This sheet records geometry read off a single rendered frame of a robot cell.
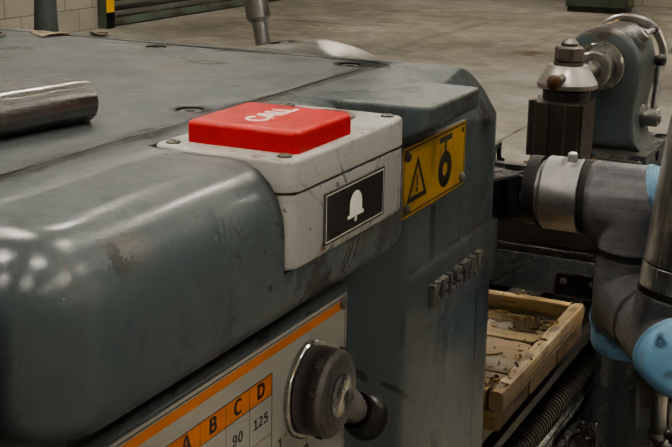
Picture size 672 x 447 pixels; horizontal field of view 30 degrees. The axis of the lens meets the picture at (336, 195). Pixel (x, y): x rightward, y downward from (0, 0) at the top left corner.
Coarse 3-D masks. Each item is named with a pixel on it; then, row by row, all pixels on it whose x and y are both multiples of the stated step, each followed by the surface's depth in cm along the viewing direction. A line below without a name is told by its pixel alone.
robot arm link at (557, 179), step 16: (544, 160) 128; (560, 160) 126; (576, 160) 126; (544, 176) 125; (560, 176) 124; (576, 176) 123; (544, 192) 124; (560, 192) 124; (544, 208) 125; (560, 208) 124; (544, 224) 126; (560, 224) 125
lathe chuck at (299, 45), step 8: (280, 40) 116; (288, 40) 114; (296, 40) 113; (304, 40) 113; (312, 40) 113; (320, 40) 114; (328, 40) 114; (256, 48) 108; (264, 48) 108; (272, 48) 107; (280, 48) 108; (288, 48) 108; (296, 48) 108; (304, 48) 109; (312, 48) 109; (320, 48) 110; (328, 48) 110; (336, 48) 111; (344, 48) 112; (352, 48) 113; (344, 56) 109; (352, 56) 110; (360, 56) 111; (368, 56) 112
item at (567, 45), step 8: (568, 40) 163; (576, 40) 163; (560, 48) 163; (568, 48) 162; (576, 48) 162; (560, 56) 163; (568, 56) 162; (576, 56) 162; (560, 64) 163; (568, 64) 162; (576, 64) 162
